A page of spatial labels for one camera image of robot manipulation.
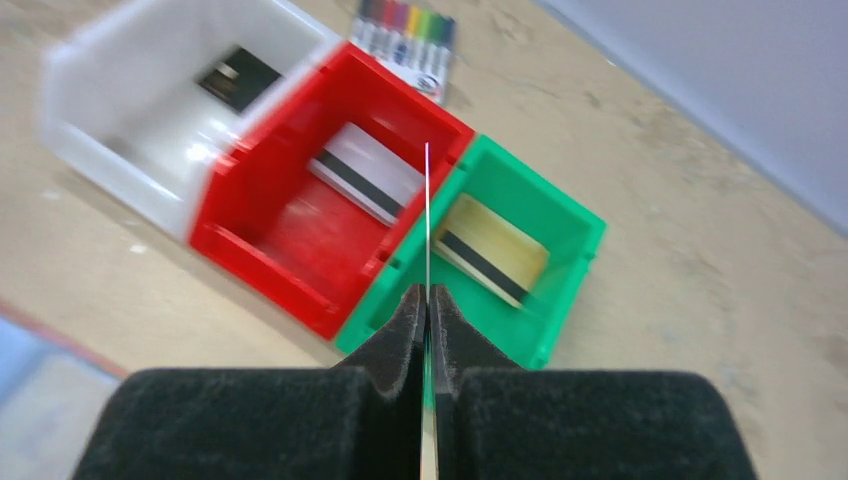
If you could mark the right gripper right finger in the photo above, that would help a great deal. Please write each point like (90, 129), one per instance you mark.
(455, 346)

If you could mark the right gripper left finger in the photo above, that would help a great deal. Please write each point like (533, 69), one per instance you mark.
(383, 427)

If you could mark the orange credit card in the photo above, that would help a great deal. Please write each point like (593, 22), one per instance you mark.
(491, 250)
(430, 396)

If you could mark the green plastic bin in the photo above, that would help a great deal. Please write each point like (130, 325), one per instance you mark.
(570, 232)

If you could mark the red plastic bin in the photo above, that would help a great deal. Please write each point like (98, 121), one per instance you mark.
(272, 223)

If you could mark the white plastic bin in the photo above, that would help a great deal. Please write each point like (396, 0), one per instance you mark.
(120, 105)

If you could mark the pink leather card holder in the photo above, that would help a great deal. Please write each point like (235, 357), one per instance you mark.
(52, 392)

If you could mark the silver credit card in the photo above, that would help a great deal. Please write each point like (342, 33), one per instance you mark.
(366, 172)

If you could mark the black credit card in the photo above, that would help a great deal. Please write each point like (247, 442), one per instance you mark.
(237, 79)

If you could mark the pack of coloured markers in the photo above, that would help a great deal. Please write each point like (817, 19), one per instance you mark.
(416, 44)

